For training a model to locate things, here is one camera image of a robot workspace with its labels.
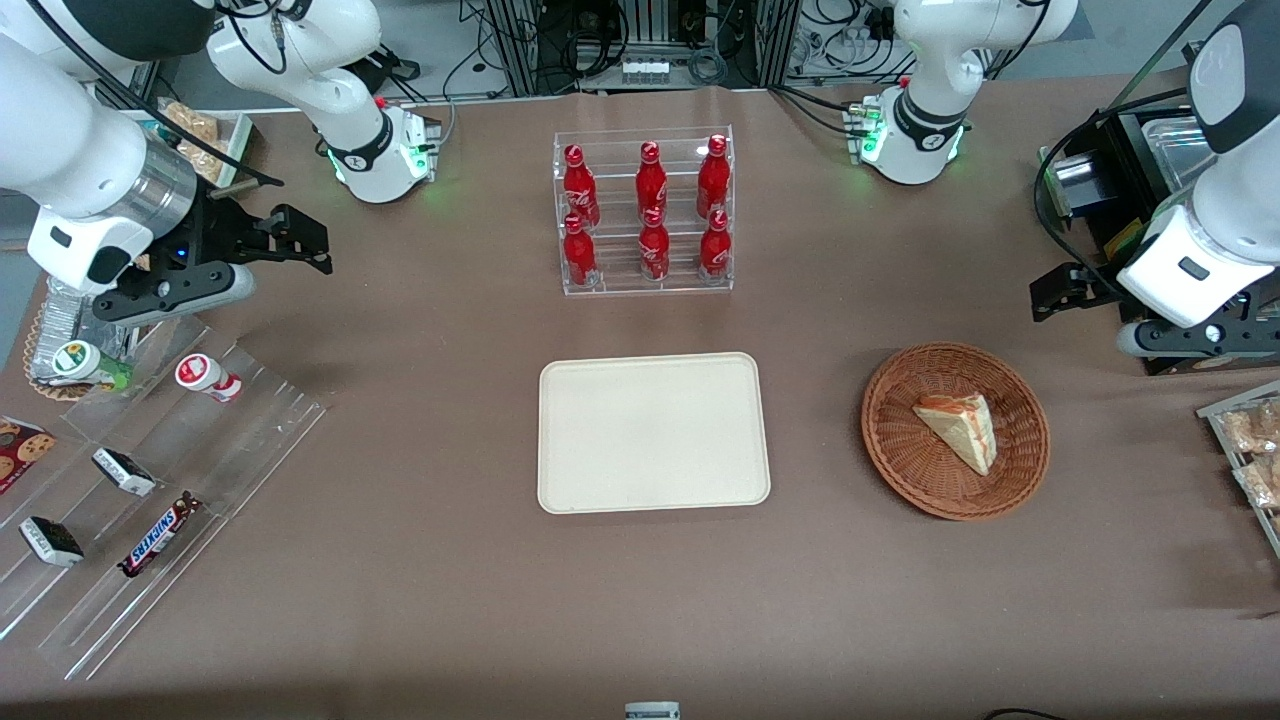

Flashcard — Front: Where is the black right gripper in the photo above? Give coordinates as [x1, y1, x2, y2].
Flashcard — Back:
[150, 193, 334, 293]

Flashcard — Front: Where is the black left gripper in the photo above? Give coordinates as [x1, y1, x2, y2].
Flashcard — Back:
[1030, 262, 1129, 323]

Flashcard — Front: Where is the triangular sandwich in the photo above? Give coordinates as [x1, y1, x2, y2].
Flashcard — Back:
[913, 393, 998, 477]

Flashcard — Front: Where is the white tray with green rim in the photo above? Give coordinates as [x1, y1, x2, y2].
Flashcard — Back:
[130, 98, 255, 188]

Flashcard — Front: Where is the wrapped bread in white tray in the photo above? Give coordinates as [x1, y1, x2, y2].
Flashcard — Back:
[160, 100, 225, 183]

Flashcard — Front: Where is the grey metal tray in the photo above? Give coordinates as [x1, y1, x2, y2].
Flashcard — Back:
[1196, 379, 1280, 558]

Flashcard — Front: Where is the brown wicker basket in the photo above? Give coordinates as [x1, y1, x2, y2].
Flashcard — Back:
[861, 343, 1051, 521]

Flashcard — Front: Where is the small round wicker basket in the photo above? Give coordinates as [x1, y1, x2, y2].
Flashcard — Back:
[22, 290, 101, 402]

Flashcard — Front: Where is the beige plastic tray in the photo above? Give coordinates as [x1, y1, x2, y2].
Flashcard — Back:
[538, 352, 772, 515]

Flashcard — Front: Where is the yellow control box red button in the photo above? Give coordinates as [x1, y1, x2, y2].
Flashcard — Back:
[1104, 218, 1147, 263]

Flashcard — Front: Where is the red capped yogurt bottle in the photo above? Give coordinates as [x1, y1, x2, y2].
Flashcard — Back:
[175, 353, 244, 404]

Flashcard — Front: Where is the clear plastic food container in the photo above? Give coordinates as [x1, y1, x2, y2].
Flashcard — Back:
[1140, 113, 1219, 193]

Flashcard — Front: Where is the clear acrylic stepped display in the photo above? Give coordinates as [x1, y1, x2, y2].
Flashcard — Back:
[0, 315, 329, 682]

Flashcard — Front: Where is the wrapped bread pack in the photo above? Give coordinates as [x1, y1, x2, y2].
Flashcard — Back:
[1222, 399, 1280, 454]
[1234, 455, 1280, 513]

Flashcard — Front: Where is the clear plastic water bottle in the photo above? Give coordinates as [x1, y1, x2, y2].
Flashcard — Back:
[43, 275, 136, 363]

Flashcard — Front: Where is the green white drink bottle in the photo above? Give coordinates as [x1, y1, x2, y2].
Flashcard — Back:
[52, 340, 134, 392]

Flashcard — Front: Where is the red cola bottle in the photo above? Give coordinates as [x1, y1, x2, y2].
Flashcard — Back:
[638, 207, 671, 281]
[563, 145, 601, 229]
[699, 209, 732, 279]
[697, 134, 731, 219]
[636, 141, 669, 216]
[563, 215, 599, 288]

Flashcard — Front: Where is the black white snack bar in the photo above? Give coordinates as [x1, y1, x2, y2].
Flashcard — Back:
[19, 516, 86, 568]
[92, 447, 158, 498]

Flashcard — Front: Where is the clear acrylic bottle rack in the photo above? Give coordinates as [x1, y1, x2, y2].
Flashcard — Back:
[553, 125, 734, 297]

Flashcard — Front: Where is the snickers chocolate bar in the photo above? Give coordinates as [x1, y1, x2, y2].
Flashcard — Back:
[118, 492, 203, 579]

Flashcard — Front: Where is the chocolate chip cookie pack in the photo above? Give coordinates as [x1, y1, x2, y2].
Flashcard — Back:
[0, 417, 58, 496]

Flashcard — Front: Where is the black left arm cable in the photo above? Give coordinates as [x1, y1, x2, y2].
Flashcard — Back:
[1033, 88, 1191, 293]

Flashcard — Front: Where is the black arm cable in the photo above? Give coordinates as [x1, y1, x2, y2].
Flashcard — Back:
[1033, 88, 1191, 293]
[25, 0, 286, 191]

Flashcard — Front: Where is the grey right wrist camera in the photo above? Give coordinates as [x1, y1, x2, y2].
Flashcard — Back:
[93, 262, 257, 328]

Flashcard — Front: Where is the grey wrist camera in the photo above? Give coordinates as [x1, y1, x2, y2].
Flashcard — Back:
[1115, 318, 1280, 360]
[93, 262, 257, 328]

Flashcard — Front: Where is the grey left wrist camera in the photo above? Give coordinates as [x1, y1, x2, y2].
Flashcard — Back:
[1115, 318, 1280, 360]

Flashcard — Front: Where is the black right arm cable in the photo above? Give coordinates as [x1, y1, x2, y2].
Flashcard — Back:
[25, 0, 286, 191]

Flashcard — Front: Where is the aluminium equipment frame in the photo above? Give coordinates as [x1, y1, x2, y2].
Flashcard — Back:
[485, 0, 801, 97]

